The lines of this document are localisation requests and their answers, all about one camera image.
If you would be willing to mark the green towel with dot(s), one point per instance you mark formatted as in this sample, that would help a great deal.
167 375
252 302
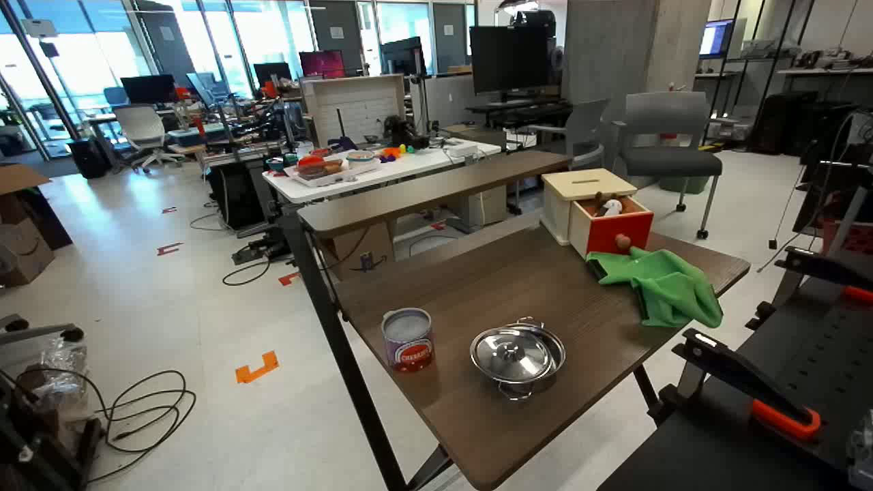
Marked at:
669 291

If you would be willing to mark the long brown table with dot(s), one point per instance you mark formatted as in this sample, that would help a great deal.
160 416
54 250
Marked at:
426 191

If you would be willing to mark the small cardboard box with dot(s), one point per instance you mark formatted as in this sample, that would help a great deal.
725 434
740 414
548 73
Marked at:
360 246

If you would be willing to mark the white table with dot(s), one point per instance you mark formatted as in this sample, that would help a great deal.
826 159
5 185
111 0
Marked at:
383 174

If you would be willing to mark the tin can with red label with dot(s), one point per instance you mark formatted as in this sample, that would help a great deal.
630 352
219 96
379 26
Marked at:
409 340

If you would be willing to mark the steel pot with lid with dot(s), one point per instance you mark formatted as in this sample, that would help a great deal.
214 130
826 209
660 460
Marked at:
516 355

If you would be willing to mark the red toy on tray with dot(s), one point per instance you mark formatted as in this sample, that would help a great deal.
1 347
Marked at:
319 165

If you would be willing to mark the white board panel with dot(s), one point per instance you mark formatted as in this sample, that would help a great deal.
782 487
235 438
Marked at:
357 110

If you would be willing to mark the wooden box with red drawer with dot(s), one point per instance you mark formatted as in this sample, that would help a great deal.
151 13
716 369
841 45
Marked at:
604 228

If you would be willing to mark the grey mesh office chair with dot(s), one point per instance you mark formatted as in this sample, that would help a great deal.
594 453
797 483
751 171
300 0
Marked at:
582 131

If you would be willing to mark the large black monitor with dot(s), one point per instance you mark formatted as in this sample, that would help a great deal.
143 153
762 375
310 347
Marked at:
508 58

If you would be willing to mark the pink screen monitor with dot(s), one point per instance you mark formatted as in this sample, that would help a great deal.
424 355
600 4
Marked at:
324 63

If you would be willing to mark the white office chair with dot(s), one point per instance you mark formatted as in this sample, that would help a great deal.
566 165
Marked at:
140 127

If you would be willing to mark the small black monitor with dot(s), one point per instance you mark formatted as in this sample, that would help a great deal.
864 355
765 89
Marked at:
148 89

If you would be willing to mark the blue screen monitor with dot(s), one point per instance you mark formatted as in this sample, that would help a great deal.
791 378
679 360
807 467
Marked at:
716 40

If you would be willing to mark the black perforated mounting board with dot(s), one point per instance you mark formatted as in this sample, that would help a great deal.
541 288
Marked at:
802 363

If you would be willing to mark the clear plastic bottle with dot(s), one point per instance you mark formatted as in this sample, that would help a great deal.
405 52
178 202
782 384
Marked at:
64 359

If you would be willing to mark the large cardboard box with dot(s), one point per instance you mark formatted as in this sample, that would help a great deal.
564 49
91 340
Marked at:
21 228

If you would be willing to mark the black tripod stand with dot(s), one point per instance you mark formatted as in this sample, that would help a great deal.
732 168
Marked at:
38 438

